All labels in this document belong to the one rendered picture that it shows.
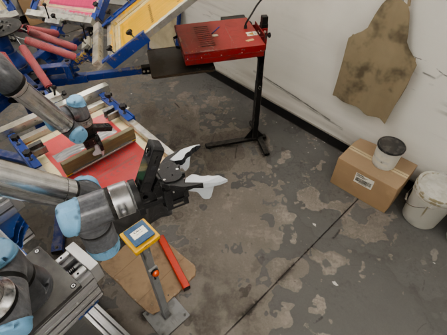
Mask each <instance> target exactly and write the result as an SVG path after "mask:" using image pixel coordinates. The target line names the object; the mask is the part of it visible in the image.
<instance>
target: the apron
mask: <svg viewBox="0 0 447 335"><path fill-rule="evenodd" d="M410 3H411V0H408V2H407V4H406V3H405V2H404V1H403V0H386V1H385V2H384V3H383V4H382V5H381V6H380V8H379V9H378V11H377V12H376V14H375V15H374V17H373V18H372V21H371V22H370V24H369V26H368V28H366V29H365V30H363V31H361V32H359V33H356V34H353V35H352V36H351V37H349V38H348V41H347V46H346V49H345V53H344V57H343V61H342V64H341V69H340V71H339V75H338V79H337V82H336V85H335V89H334V92H333V96H336V97H337V98H339V99H340V100H341V101H343V102H345V103H347V104H350V105H353V106H356V107H357V108H359V109H360V110H361V111H362V112H363V113H364V114H365V115H367V116H373V117H377V118H380V119H381V120H382V121H383V123H384V124H385V123H386V121H387V119H388V117H389V116H390V113H391V112H392V110H393V108H394V107H395V105H396V103H397V102H398V100H399V99H400V97H401V96H402V94H403V92H404V91H405V89H406V87H407V85H408V83H409V80H410V78H411V76H412V74H413V72H414V70H415V68H416V66H417V64H416V58H414V56H413V55H412V53H411V51H410V49H409V47H408V43H407V39H408V30H409V22H410V11H409V7H410Z"/></svg>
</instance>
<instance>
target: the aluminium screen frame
mask: <svg viewBox="0 0 447 335"><path fill-rule="evenodd" d="M105 107H109V105H107V104H106V103H105V102H104V101H102V100H99V101H97V102H95V103H92V104H90V105H88V106H87V108H88V111H89V112H90V114H92V113H94V112H96V111H98V110H100V109H102V108H105ZM119 118H120V119H121V120H122V121H123V122H124V123H125V124H127V125H128V126H129V127H130V126H132V127H133V128H134V131H135V132H136V133H137V134H139V135H140V136H141V137H142V138H144V139H145V140H146V141H148V139H152V140H159V139H158V138H156V137H155V136H154V135H153V134H151V133H150V132H149V131H148V130H147V129H145V128H144V127H143V126H141V125H140V124H139V123H138V122H137V121H135V120H134V119H132V120H130V121H126V120H125V119H124V118H123V117H122V116H121V115H120V116H119ZM51 132H52V131H50V130H49V129H48V128H47V126H46V125H44V126H42V127H40V128H38V129H36V130H33V131H32V132H29V133H27V134H25V135H23V136H20V139H21V140H22V141H23V142H24V143H25V145H27V144H29V143H31V142H33V141H35V140H37V139H39V138H42V137H43V136H46V135H47V134H50V133H51ZM159 141H160V140H159ZM160 143H161V144H162V146H163V148H164V154H163V156H165V157H167V156H169V155H170V154H173V153H174V152H173V151H172V150H171V149H170V148H169V147H168V146H166V145H165V144H164V143H162V142H161V141H160ZM37 169H39V170H41V171H45V172H47V171H46V170H45V168H44V167H43V166H41V167H38V168H37Z"/></svg>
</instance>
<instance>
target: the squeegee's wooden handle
mask: <svg viewBox="0 0 447 335"><path fill-rule="evenodd" d="M135 139H136V135H135V132H134V128H133V127H132V126H130V127H128V128H126V129H124V130H122V131H121V132H119V133H117V134H115V135H113V136H111V137H109V138H107V139H105V140H103V141H101V142H102V145H103V146H104V154H106V153H108V152H109V151H111V150H113V149H115V148H117V147H118V146H121V145H122V144H125V143H126V142H128V141H130V140H135ZM94 151H95V148H94V147H93V148H90V149H88V150H87V149H85V150H84V151H82V152H80V153H78V154H76V155H74V156H72V157H70V158H68V159H66V160H65V161H63V162H61V163H60V165H61V167H62V169H63V171H64V172H65V174H66V175H70V174H72V173H73V171H74V170H76V169H78V168H80V167H82V166H84V165H85V164H87V163H89V162H91V161H92V160H95V159H96V158H99V157H100V156H101V155H102V154H99V155H97V156H94V155H93V154H92V153H93V152H94Z"/></svg>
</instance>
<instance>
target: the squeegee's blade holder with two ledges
mask: <svg viewBox="0 0 447 335"><path fill-rule="evenodd" d="M132 142H133V141H132V140H130V141H128V142H126V143H125V144H122V145H121V146H118V147H117V148H115V149H113V150H111V151H109V152H108V153H106V154H104V156H100V157H99V158H96V159H95V160H92V161H91V162H89V163H87V164H85V165H84V166H82V167H80V168H78V169H76V170H74V171H73V173H74V174H75V173H77V172H79V171H81V170H83V169H84V168H87V167H88V166H90V165H92V164H94V163H96V162H97V161H99V160H101V159H103V158H105V157H106V156H109V155H110V154H112V153H114V152H116V151H118V150H119V149H121V148H123V147H125V146H127V145H128V144H131V143H132Z"/></svg>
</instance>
